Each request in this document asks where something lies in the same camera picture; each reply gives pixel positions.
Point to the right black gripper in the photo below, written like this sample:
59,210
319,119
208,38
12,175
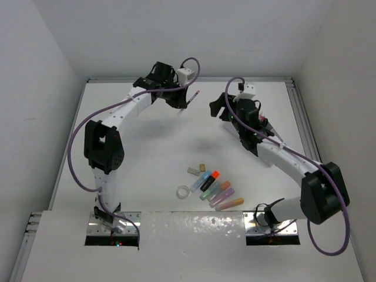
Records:
217,106

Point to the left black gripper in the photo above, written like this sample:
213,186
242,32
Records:
180,102

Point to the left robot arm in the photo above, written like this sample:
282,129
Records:
103,144

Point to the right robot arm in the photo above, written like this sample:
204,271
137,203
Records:
323,191

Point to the white pink compartment organizer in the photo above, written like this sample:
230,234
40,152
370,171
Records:
269,131

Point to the black orange highlighter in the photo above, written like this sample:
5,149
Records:
209,181

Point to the grey eraser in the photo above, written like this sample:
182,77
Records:
193,171

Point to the blue highlighter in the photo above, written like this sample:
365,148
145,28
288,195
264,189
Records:
200,181

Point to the orange pastel highlighter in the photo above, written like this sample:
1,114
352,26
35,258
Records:
222,187

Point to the green highlighter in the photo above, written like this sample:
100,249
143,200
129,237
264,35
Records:
210,190

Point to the purple highlighter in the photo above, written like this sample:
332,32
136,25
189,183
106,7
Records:
221,197

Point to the clear tape roll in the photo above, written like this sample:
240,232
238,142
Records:
182,192

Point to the yellow pink highlighter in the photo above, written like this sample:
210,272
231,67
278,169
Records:
230,204

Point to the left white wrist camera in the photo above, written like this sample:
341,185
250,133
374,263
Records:
184,76

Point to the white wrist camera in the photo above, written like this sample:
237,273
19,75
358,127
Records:
184,76
246,91

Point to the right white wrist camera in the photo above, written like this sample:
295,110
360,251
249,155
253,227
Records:
246,91

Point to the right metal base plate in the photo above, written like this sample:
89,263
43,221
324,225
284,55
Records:
256,227

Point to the metal base plate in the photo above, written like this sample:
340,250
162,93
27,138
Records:
256,227
119,227

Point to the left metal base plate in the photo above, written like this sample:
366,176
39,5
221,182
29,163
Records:
119,227

